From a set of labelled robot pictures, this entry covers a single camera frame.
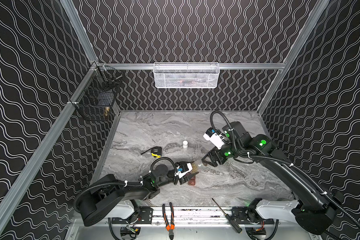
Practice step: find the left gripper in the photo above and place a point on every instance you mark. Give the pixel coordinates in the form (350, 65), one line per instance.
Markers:
(184, 174)

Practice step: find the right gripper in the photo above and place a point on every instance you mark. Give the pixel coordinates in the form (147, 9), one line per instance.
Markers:
(215, 157)

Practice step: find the brown pill organizer box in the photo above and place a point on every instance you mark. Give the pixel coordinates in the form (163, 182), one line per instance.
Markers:
(192, 181)

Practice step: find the white pill bottle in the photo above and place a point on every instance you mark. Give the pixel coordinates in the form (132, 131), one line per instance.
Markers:
(185, 144)

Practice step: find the small amber glass vial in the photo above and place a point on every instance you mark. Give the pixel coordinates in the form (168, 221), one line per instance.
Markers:
(196, 168)

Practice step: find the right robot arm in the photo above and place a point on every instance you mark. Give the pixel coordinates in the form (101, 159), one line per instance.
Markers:
(314, 209)

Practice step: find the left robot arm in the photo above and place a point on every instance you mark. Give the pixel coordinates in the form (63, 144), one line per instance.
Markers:
(97, 200)

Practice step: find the yellow black tape measure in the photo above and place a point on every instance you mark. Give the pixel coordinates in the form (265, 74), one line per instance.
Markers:
(156, 151)

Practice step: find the black screwdriver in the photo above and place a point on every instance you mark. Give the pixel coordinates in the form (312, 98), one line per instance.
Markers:
(230, 220)

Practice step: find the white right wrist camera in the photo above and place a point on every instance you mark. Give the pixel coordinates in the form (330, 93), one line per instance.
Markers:
(214, 138)

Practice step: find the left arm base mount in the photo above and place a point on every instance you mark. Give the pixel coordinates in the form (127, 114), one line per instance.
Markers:
(142, 216)

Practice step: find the orange handled pliers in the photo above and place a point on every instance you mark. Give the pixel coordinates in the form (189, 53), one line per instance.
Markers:
(170, 225)

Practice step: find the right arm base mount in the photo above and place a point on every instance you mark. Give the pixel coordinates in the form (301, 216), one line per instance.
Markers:
(243, 216)

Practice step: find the white wire mesh basket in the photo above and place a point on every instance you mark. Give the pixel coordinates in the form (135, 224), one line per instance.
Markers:
(186, 75)

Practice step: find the black wire basket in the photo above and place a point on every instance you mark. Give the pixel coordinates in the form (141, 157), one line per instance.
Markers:
(96, 102)

